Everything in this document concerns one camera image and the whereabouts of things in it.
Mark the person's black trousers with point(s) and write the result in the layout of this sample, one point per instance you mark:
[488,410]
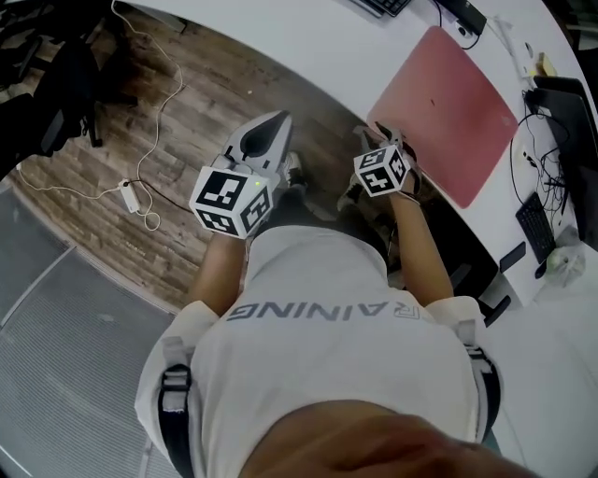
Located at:
[322,210]

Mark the black box device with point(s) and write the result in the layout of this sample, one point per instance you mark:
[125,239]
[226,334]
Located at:
[462,14]

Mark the small yellow object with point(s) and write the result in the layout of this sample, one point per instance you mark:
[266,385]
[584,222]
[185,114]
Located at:
[547,64]

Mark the white power strip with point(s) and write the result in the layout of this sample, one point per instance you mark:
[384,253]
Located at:
[509,44]

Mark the person's right forearm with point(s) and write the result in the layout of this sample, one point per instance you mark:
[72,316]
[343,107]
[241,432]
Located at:
[420,252]

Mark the pink desk mat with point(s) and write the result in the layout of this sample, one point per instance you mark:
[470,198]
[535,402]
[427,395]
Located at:
[448,112]

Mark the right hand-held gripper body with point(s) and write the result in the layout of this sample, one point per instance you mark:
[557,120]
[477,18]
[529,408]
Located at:
[380,172]

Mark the person's white t-shirt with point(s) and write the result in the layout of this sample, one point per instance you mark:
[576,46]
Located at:
[327,350]

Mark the person's right white shoe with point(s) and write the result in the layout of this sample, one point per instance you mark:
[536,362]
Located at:
[350,196]

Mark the person's white shoe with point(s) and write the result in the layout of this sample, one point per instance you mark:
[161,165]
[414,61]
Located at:
[293,168]
[350,196]

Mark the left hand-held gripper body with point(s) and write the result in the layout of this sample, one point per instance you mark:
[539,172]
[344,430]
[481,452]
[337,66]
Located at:
[229,201]

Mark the person's left forearm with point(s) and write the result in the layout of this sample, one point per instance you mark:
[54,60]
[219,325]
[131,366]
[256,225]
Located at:
[219,275]

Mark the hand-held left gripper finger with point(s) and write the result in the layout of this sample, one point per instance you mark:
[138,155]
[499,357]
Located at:
[284,144]
[236,144]

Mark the person's chin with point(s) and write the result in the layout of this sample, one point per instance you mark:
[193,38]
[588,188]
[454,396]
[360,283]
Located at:
[374,448]

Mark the black smartphone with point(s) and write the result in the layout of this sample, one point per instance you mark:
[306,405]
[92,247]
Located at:
[512,257]

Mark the person's left white shoe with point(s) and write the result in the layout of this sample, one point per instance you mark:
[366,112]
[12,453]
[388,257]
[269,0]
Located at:
[293,168]

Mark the clear plastic bag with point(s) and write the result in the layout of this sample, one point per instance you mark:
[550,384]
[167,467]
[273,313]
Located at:
[567,261]

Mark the black monitor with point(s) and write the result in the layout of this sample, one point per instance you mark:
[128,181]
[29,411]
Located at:
[584,186]
[558,107]

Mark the black mesh office chair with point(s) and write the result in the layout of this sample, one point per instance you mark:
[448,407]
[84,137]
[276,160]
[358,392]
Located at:
[65,93]

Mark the slim black keyboard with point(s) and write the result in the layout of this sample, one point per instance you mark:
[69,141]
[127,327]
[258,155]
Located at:
[536,229]

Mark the large black keyboard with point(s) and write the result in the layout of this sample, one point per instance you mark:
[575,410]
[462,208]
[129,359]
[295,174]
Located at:
[383,5]

